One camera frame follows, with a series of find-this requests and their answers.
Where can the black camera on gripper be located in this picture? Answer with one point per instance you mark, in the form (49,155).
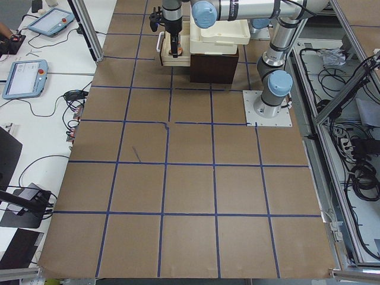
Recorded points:
(155,19)

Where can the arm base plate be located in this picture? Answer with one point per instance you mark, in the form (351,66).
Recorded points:
(259,114)

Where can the black laptop corner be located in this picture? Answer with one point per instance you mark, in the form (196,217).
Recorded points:
(10,154)

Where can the white drawer handle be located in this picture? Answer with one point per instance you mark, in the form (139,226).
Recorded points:
(159,41)

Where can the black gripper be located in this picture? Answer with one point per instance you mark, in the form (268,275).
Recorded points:
(171,26)

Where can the grey orange scissors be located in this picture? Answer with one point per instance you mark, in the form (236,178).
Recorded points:
(177,52)

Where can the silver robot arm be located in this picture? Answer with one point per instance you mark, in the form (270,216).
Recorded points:
(271,65)

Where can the aluminium frame post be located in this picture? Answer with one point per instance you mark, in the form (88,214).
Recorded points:
(83,19)

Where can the crumpled white paper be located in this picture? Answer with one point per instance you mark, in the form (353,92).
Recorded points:
(333,57)

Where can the upper blue teach pendant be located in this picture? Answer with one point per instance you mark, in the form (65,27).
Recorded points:
(51,22)

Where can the dark brown wooden cabinet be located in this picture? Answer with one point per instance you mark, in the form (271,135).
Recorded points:
(216,69)

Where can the blue teach pendant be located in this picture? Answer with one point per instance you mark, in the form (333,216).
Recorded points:
(51,22)
(26,79)

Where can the lower blue teach pendant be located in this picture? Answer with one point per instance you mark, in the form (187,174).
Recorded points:
(26,79)

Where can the cream plastic tray organizer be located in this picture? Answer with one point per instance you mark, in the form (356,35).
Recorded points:
(222,38)

